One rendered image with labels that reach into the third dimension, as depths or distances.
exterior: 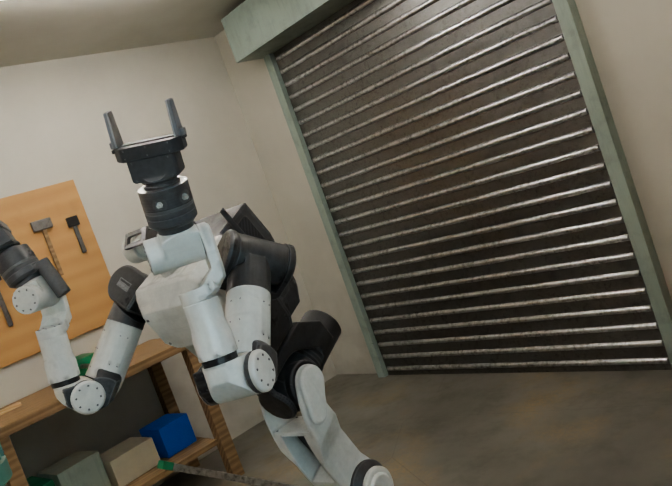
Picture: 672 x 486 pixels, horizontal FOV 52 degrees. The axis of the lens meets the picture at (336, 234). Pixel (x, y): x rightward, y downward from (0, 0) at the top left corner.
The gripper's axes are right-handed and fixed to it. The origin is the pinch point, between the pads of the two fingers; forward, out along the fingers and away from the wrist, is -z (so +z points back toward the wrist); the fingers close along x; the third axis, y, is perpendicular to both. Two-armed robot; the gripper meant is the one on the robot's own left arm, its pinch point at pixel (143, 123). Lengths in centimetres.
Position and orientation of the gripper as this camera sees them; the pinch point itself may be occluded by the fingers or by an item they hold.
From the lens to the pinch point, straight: 121.9
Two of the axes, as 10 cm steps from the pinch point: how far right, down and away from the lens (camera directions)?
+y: 0.4, -3.6, 9.3
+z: 2.1, 9.2, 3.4
